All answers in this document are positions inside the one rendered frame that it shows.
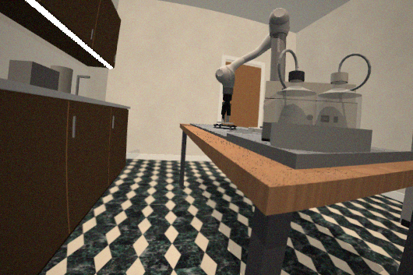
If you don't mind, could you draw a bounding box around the translucent plastic bottle with black cap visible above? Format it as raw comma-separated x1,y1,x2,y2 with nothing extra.
274,70,316,125

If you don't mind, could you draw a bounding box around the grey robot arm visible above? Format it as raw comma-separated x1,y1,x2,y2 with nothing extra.
215,8,290,94

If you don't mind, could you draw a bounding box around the translucent plastic bottle with grey cap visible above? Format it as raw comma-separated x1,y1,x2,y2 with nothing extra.
316,72,362,129

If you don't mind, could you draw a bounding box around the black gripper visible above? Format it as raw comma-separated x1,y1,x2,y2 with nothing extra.
221,94,232,123

